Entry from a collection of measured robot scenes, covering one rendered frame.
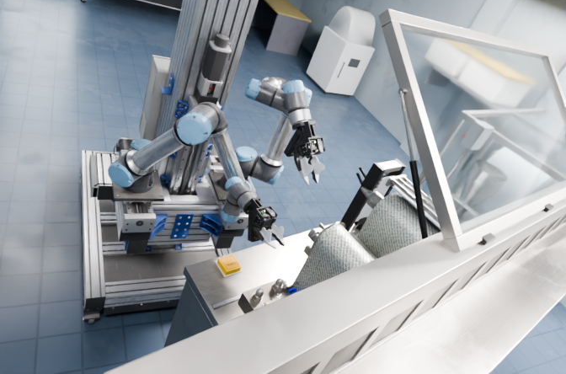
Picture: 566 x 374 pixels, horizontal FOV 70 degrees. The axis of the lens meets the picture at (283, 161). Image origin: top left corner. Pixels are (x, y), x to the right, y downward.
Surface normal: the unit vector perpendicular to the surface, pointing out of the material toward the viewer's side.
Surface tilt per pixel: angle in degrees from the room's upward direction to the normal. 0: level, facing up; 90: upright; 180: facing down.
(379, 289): 0
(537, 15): 90
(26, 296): 0
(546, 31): 90
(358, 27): 71
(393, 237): 92
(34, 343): 0
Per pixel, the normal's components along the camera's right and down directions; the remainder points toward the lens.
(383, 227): -0.76, 0.12
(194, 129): -0.10, 0.40
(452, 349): 0.33, -0.80
